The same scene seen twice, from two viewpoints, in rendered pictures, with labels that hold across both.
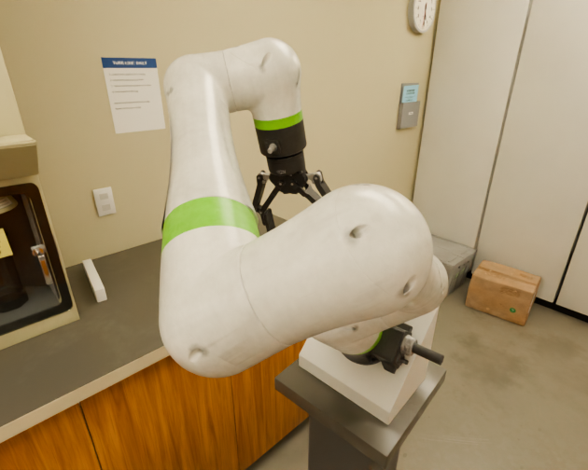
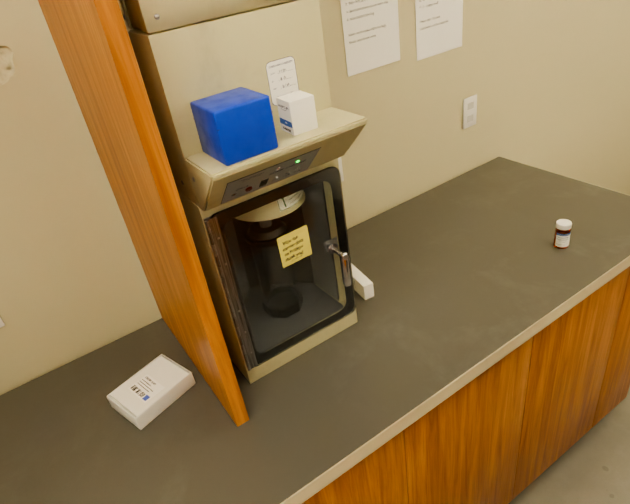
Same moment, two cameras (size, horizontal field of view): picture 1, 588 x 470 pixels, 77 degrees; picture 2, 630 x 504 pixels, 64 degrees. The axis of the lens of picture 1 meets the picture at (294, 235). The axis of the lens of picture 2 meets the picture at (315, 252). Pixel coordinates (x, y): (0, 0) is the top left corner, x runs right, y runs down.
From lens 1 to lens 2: 0.53 m
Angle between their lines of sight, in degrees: 15
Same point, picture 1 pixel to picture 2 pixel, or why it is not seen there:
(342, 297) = not seen: outside the picture
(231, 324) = not seen: outside the picture
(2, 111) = (314, 82)
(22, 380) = (342, 398)
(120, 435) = (428, 457)
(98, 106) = (331, 43)
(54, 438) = (380, 461)
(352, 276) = not seen: outside the picture
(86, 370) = (408, 387)
